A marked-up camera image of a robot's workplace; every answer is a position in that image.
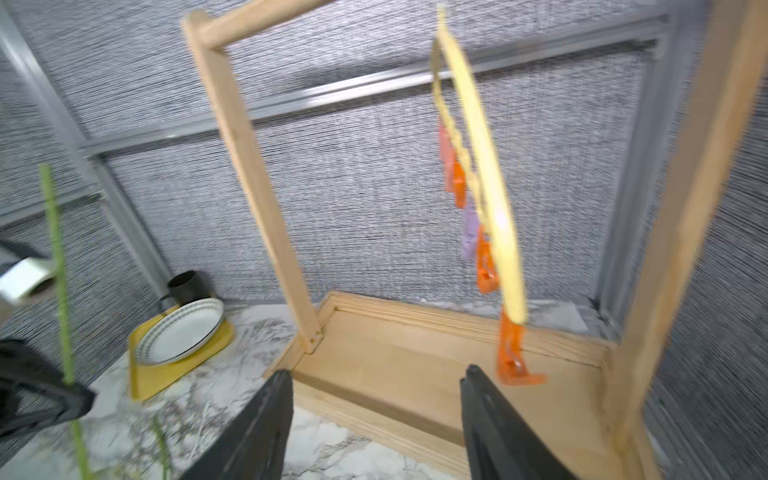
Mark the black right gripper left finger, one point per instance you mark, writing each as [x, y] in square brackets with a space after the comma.
[253, 445]

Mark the black mug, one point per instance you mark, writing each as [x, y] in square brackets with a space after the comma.
[185, 288]

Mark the pink clothes peg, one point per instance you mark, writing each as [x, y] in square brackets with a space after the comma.
[447, 157]

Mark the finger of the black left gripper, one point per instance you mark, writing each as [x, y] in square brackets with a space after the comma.
[24, 370]

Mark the white striped rim bowl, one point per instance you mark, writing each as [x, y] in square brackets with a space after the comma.
[181, 333]

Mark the yellow clip hanger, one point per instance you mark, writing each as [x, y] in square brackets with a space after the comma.
[480, 162]

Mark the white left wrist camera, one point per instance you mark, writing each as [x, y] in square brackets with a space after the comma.
[29, 281]

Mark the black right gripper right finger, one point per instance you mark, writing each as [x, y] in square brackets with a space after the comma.
[498, 441]

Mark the cream white rose stem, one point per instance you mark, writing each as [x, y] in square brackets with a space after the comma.
[59, 270]

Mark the purple clothes peg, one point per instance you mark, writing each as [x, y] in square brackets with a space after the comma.
[469, 238]

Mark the yellow tray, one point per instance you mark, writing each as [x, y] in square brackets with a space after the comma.
[144, 381]

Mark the orange end clothes peg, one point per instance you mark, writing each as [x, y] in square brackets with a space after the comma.
[511, 366]

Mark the wooden clothes rack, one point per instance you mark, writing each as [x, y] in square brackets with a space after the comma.
[391, 371]

